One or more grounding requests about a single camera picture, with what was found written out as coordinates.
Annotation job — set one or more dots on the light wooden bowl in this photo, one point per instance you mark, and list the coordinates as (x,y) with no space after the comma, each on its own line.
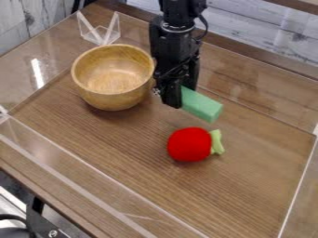
(113,76)

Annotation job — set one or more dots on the green rectangular block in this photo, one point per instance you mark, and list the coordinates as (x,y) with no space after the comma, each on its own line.
(200,105)

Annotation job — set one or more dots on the red plush apple toy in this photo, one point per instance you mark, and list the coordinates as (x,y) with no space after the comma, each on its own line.
(193,144)

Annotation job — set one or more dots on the clear acrylic corner bracket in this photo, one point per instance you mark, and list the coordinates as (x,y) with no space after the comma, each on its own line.
(102,35)

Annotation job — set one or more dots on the black table leg bracket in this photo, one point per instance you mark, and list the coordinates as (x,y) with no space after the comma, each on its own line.
(39,226)

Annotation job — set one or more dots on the clear acrylic front barrier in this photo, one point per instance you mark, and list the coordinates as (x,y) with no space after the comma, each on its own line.
(106,208)

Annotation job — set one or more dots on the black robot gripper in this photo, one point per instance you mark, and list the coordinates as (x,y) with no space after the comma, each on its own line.
(175,48)

